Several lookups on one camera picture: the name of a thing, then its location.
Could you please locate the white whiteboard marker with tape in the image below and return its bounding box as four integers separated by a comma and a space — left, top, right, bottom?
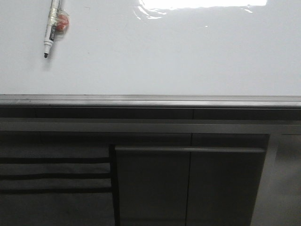
43, 0, 70, 58

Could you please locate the grey cabinet with doors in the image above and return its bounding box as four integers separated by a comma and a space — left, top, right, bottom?
115, 134, 269, 226

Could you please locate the grey drawer unit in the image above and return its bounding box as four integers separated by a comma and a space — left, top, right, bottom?
0, 132, 120, 226

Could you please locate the white whiteboard with aluminium frame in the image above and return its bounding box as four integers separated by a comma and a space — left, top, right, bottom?
0, 0, 301, 108

